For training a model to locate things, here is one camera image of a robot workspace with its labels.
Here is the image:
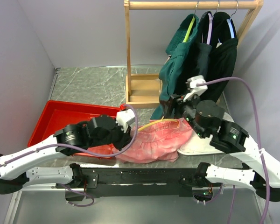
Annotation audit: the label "lime green hanger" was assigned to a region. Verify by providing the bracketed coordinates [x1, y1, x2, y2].
[182, 16, 196, 42]

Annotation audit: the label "purple cable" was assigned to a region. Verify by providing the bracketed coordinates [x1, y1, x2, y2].
[0, 104, 139, 173]
[196, 77, 271, 224]

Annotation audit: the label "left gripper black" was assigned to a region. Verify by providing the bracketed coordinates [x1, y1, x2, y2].
[89, 117, 134, 151]

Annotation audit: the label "dark grey shorts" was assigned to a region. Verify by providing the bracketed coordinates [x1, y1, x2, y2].
[174, 11, 212, 95]

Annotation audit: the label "white cloth basket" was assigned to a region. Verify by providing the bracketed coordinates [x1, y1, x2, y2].
[177, 119, 222, 156]

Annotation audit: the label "teal green shorts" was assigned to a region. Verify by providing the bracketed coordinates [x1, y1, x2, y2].
[150, 14, 199, 120]

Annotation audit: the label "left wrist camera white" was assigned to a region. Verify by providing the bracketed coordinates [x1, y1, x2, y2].
[116, 109, 135, 133]

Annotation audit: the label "red plastic tray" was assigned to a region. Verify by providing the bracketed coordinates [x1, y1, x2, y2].
[27, 100, 120, 147]

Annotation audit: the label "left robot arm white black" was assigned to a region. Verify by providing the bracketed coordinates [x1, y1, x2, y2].
[0, 112, 137, 195]

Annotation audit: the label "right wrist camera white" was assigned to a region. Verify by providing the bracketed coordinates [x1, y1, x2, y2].
[183, 75, 208, 102]

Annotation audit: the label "light blue hanger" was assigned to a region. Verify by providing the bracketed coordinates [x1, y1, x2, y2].
[226, 19, 235, 39]

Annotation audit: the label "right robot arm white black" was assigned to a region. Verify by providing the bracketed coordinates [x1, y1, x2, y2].
[161, 94, 280, 202]

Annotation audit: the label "black shorts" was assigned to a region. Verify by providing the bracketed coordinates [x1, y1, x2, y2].
[191, 11, 239, 103]

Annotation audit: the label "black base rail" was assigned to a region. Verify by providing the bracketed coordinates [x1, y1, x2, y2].
[66, 168, 212, 198]

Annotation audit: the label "wooden clothes rack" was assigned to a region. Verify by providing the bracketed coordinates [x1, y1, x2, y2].
[124, 0, 264, 109]

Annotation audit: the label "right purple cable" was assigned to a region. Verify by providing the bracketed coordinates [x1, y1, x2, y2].
[196, 77, 271, 224]

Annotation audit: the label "lilac hanger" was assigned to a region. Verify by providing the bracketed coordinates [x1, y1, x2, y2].
[206, 13, 213, 45]

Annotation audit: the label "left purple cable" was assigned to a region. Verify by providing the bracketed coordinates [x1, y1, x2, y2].
[0, 104, 139, 173]

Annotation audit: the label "yellow clothes hanger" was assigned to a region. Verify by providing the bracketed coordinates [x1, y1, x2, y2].
[138, 117, 178, 131]

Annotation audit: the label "pink patterned shorts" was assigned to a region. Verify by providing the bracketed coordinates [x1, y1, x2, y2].
[116, 118, 193, 164]

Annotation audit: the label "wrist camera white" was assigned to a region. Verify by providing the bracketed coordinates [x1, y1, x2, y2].
[116, 109, 135, 133]
[183, 75, 208, 102]

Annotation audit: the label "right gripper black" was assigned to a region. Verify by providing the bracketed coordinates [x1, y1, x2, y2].
[159, 89, 207, 138]

